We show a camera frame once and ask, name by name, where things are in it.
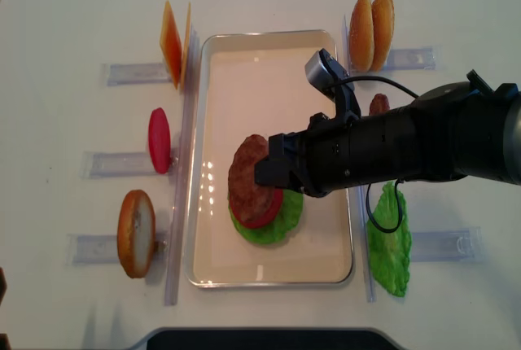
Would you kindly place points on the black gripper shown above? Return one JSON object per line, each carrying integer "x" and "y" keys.
{"x": 337, "y": 154}

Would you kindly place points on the brown meat patty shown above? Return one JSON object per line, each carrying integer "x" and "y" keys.
{"x": 249, "y": 200}
{"x": 379, "y": 105}

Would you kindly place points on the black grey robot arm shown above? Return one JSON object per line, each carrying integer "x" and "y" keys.
{"x": 451, "y": 132}

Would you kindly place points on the red tomato slice on tray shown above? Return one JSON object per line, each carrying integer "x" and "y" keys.
{"x": 267, "y": 217}

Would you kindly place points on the green lettuce leaf on tray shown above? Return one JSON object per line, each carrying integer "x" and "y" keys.
{"x": 284, "y": 222}

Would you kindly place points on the upright red tomato slice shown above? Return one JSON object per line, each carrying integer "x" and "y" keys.
{"x": 159, "y": 141}

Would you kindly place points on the upright green lettuce leaf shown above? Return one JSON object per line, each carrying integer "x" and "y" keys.
{"x": 389, "y": 240}

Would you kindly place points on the yellow cheese slice right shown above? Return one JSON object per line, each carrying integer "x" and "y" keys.
{"x": 186, "y": 48}

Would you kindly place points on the silver metal tray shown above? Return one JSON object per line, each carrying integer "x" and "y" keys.
{"x": 256, "y": 83}

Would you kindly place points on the long clear strip right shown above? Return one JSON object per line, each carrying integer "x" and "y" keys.
{"x": 361, "y": 195}

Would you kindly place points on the long clear strip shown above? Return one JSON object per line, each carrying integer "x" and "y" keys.
{"x": 361, "y": 195}
{"x": 184, "y": 167}

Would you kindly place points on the long clear strip left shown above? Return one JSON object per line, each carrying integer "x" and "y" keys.
{"x": 184, "y": 167}

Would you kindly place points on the golden bun half left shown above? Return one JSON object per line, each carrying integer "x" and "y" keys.
{"x": 361, "y": 36}

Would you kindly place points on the golden bun half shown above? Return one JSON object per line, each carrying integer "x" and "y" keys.
{"x": 383, "y": 24}
{"x": 361, "y": 36}

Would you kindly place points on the bun half with white face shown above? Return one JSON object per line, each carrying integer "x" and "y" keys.
{"x": 136, "y": 234}

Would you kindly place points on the golden bun half right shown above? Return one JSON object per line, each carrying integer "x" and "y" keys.
{"x": 383, "y": 24}

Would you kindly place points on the dark base front edge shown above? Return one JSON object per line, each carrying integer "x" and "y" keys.
{"x": 264, "y": 339}

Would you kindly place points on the brown object left edge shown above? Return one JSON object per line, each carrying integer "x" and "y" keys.
{"x": 3, "y": 285}

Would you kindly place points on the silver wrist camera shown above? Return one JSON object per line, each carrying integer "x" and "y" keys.
{"x": 323, "y": 71}

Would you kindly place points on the clear holder rail lettuce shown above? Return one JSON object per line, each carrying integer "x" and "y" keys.
{"x": 464, "y": 245}

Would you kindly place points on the clear holder rail buns right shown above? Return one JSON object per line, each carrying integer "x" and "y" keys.
{"x": 405, "y": 59}

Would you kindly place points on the clear holder rail cheese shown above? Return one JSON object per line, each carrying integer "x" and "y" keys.
{"x": 115, "y": 74}

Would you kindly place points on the clear holder rail tomato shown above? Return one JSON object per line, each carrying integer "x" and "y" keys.
{"x": 124, "y": 164}

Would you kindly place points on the clear holder rail bun left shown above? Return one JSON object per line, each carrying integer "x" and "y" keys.
{"x": 83, "y": 249}

